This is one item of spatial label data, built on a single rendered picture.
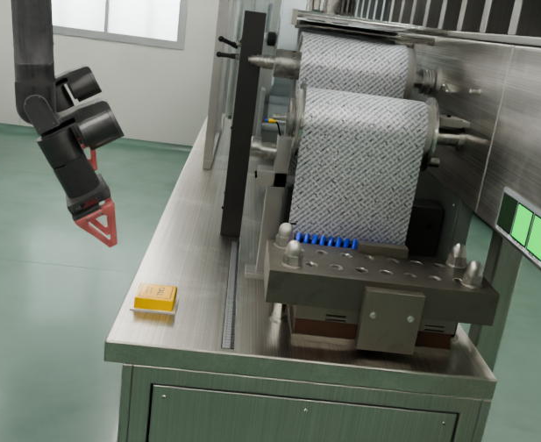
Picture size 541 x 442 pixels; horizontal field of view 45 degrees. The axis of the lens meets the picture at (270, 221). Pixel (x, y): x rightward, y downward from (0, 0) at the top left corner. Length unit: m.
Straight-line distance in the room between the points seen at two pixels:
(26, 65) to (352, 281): 0.61
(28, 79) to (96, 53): 5.93
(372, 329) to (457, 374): 0.16
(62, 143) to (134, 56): 5.85
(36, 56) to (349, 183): 0.60
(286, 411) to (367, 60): 0.77
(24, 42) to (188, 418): 0.66
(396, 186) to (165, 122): 5.74
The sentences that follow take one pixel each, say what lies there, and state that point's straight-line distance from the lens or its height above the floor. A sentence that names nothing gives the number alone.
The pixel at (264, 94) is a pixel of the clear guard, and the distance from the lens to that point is 2.27.
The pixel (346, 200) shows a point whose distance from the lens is 1.28.
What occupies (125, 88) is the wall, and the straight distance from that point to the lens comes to 6.94.
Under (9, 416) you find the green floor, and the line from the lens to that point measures 2.55.
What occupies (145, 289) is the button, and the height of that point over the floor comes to 0.92.
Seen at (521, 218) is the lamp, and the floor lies 1.19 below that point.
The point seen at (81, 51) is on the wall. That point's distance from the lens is 7.00.
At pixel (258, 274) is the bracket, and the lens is 1.39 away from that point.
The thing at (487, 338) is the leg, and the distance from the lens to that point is 1.62.
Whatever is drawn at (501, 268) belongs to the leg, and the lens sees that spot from 1.56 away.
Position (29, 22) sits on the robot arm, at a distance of 1.04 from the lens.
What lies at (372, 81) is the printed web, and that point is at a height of 1.33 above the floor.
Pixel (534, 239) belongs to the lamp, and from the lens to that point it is 1.00.
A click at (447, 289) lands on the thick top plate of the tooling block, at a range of 1.16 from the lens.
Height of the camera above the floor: 1.43
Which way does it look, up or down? 17 degrees down
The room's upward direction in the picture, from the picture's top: 8 degrees clockwise
